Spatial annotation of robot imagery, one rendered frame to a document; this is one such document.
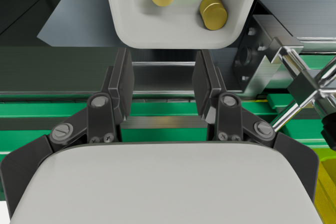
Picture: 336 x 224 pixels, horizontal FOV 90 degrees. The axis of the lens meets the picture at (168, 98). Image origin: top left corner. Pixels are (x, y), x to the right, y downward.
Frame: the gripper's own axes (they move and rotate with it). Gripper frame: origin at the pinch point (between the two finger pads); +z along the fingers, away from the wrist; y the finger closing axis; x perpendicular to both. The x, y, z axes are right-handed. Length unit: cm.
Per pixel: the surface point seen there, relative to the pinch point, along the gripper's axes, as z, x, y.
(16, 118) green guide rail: 6.2, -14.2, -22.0
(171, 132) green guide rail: 3.3, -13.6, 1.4
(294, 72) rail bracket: 3.8, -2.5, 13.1
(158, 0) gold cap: 15.9, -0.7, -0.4
